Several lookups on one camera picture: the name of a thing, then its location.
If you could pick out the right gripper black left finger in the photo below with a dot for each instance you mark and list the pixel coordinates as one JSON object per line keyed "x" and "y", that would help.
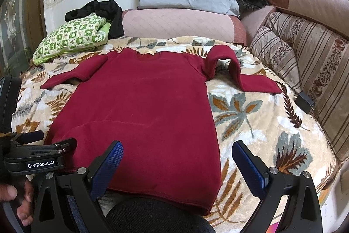
{"x": 69, "y": 202}

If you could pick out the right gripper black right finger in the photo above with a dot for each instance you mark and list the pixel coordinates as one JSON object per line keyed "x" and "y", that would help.
{"x": 302, "y": 212}

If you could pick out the dark red sweater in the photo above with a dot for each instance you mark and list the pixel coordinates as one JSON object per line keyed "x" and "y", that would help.
{"x": 157, "y": 106}

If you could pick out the person's left hand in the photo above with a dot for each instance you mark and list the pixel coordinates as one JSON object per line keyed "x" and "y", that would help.
{"x": 22, "y": 191}

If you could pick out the floral beige blanket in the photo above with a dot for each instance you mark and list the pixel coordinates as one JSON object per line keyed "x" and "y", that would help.
{"x": 272, "y": 126}

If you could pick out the small black box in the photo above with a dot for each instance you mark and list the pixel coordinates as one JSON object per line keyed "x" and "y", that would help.
{"x": 304, "y": 102}

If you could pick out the wooden wardrobe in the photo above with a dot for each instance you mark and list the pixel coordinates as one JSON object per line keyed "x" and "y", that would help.
{"x": 22, "y": 29}

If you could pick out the green patterned pillow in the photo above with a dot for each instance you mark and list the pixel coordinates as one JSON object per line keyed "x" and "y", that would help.
{"x": 77, "y": 35}

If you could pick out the striped beige cushion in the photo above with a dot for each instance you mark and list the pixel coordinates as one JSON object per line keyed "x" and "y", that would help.
{"x": 312, "y": 59}

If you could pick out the black garment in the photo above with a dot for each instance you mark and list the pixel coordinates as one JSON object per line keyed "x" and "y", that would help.
{"x": 109, "y": 10}

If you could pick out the pink brown quilted headboard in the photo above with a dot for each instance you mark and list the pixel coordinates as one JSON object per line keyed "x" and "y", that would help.
{"x": 333, "y": 14}

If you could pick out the pink quilted bolster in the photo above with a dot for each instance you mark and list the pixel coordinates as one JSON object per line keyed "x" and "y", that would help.
{"x": 174, "y": 22}

